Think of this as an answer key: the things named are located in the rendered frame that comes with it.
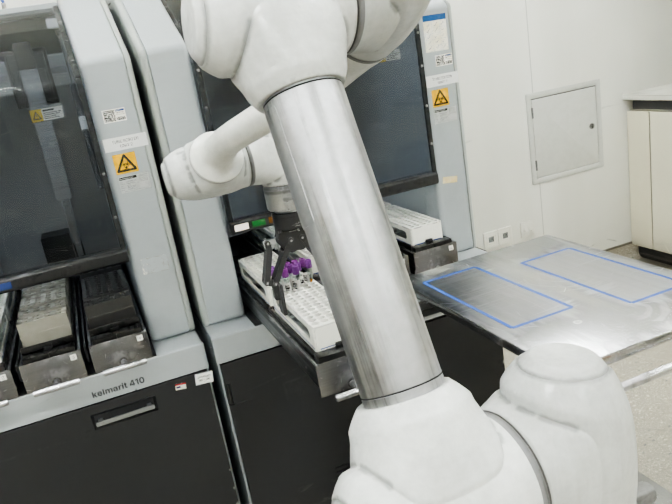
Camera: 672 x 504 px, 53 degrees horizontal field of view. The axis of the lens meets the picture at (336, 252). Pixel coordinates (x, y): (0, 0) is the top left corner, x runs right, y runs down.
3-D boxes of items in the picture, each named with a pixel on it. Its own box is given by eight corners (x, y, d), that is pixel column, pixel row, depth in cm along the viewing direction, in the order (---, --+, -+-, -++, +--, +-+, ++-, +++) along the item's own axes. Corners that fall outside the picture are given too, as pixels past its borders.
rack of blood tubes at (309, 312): (274, 311, 160) (269, 287, 158) (313, 299, 163) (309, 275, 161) (317, 357, 133) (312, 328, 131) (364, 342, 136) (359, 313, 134)
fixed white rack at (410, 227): (369, 230, 216) (366, 212, 214) (397, 223, 219) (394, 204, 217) (413, 250, 189) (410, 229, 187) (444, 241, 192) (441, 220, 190)
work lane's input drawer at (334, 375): (237, 301, 193) (230, 271, 190) (282, 288, 197) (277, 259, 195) (329, 409, 127) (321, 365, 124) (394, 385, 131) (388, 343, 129)
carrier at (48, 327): (73, 331, 165) (66, 309, 164) (73, 334, 163) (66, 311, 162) (22, 346, 161) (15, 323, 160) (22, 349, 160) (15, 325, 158)
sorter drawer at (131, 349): (85, 296, 222) (77, 270, 219) (128, 284, 226) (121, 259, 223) (96, 382, 156) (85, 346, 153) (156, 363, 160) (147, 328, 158)
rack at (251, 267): (241, 280, 188) (237, 259, 186) (275, 270, 191) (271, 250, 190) (272, 311, 161) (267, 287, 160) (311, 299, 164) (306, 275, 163)
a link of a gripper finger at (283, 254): (295, 239, 144) (289, 237, 143) (278, 288, 145) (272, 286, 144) (290, 235, 147) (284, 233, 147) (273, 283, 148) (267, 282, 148)
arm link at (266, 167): (295, 174, 149) (239, 188, 144) (282, 102, 144) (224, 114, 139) (316, 178, 139) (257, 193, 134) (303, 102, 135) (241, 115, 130)
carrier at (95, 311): (136, 314, 170) (130, 292, 168) (137, 316, 168) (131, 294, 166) (89, 327, 166) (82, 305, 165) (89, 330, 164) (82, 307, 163)
